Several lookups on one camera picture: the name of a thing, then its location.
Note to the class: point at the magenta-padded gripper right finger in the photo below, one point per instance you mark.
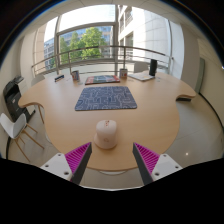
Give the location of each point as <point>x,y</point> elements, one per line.
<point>148,158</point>

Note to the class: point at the white shell chair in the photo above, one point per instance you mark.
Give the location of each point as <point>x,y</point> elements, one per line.
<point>140,67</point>
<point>37,80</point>

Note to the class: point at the printed mug with blue label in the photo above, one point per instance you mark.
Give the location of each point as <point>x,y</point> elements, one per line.
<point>75,75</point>

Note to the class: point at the red and dark magazine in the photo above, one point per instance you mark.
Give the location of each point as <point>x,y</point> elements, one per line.
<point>101,79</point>

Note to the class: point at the cream white computer mouse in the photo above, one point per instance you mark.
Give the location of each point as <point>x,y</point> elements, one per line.
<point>106,135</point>

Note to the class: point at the metal balcony railing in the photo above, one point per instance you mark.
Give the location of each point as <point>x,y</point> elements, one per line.
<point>100,47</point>

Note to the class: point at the black cylinder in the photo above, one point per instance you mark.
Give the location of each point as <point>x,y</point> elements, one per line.
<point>153,67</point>

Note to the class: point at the white illustrated booklet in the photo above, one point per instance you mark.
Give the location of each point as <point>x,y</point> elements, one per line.
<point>141,76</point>

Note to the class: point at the dark blue patterned mouse pad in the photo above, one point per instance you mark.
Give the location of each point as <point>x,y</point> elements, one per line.
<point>105,98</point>

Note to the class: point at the printed mug with red label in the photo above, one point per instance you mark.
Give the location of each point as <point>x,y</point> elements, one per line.
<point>123,73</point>

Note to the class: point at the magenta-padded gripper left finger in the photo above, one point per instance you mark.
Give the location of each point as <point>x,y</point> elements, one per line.
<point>77,156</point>

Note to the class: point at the dark blue stapler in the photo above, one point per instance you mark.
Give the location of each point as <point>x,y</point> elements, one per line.
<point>59,78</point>

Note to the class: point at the white chair with wooden legs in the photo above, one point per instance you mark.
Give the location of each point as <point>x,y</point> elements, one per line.
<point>13,126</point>

